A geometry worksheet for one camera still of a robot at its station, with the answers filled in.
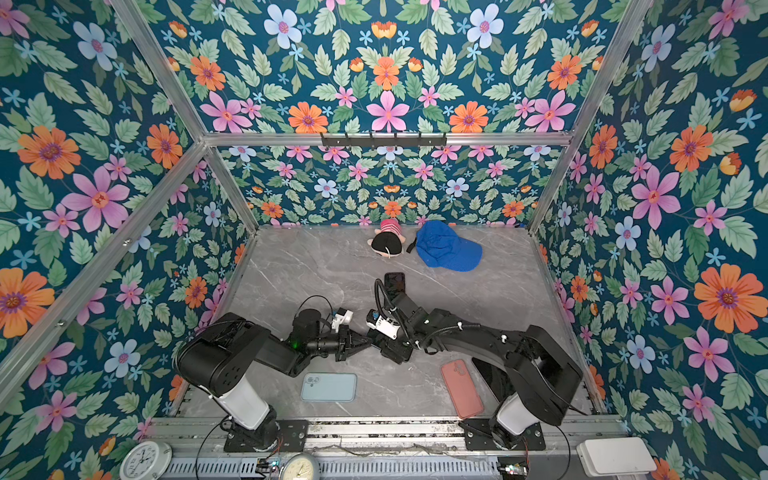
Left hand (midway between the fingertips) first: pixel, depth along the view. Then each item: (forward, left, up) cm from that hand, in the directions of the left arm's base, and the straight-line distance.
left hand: (372, 340), depth 81 cm
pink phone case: (-12, -24, -10) cm, 29 cm away
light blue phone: (-9, +14, -10) cm, 19 cm away
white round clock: (-24, +52, -4) cm, 57 cm away
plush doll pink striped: (+38, -5, -1) cm, 38 cm away
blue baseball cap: (+39, -24, -7) cm, 47 cm away
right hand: (+2, -5, -3) cm, 6 cm away
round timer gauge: (-27, +16, -4) cm, 32 cm away
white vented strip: (-26, +29, -9) cm, 40 cm away
